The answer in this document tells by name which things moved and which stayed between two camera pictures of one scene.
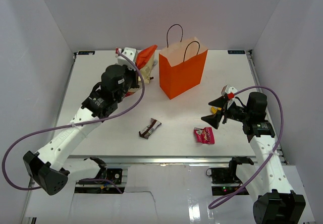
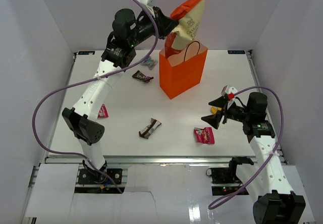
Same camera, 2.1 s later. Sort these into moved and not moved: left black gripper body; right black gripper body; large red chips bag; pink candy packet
Moved: left black gripper body; large red chips bag
Not moved: right black gripper body; pink candy packet
